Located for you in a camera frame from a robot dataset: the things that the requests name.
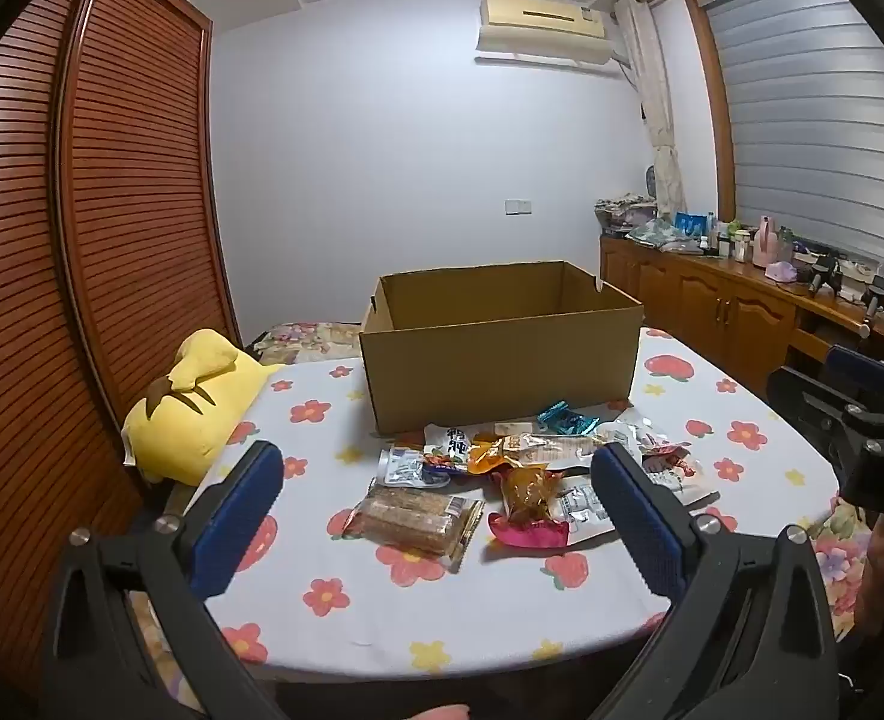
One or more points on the small silver snack packet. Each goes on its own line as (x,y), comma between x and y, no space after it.
(404,465)

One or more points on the small white snack packet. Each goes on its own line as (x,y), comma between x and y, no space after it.
(629,431)

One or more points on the yellow plush toy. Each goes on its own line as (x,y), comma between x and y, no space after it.
(187,405)

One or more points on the grey window blind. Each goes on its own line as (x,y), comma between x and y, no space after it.
(817,127)

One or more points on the wooden louvered wardrobe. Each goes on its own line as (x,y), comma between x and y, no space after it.
(111,165)

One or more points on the wooden cabinet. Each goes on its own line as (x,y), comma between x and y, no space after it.
(712,300)

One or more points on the black mini tripod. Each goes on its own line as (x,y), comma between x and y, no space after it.
(824,274)
(877,304)

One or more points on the large white snack bag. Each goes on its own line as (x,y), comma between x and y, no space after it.
(584,506)

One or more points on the green folded cloth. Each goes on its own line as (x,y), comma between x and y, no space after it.
(663,234)

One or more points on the pink cloth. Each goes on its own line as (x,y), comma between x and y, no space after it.
(781,272)

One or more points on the pale curtain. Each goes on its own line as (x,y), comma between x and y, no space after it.
(652,90)

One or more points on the red white snack packet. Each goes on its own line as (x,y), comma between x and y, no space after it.
(667,459)

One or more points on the white wall switch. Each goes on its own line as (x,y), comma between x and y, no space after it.
(517,206)

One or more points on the brown cardboard box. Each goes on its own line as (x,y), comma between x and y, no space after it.
(498,360)

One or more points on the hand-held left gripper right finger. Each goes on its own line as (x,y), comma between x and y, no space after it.
(637,525)

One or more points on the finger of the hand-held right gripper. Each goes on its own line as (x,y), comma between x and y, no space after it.
(873,382)
(817,401)

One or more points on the purple floral bedsheet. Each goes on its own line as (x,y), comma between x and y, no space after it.
(835,562)

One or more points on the clear cracker packet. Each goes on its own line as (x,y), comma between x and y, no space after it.
(412,521)

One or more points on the white dark-print snack packet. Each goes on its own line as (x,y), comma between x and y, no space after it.
(449,442)

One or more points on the cream wall air conditioner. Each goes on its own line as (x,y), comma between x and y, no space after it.
(543,19)

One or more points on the floral bed blanket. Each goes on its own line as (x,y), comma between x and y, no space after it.
(307,337)

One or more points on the pink-ended brown snack packet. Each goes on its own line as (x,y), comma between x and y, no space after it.
(524,499)

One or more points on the long orange snack packet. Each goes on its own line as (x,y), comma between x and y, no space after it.
(539,454)

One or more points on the small grey fan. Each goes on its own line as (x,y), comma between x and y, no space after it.
(650,180)

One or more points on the teal snack packet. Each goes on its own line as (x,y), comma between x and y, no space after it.
(565,418)

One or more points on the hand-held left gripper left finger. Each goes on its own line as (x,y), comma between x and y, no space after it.
(238,521)

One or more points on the blue box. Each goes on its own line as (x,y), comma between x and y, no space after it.
(693,225)

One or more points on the white floral tablecloth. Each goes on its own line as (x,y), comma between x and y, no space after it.
(412,615)

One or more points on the pink bottle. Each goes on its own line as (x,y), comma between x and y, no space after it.
(766,240)

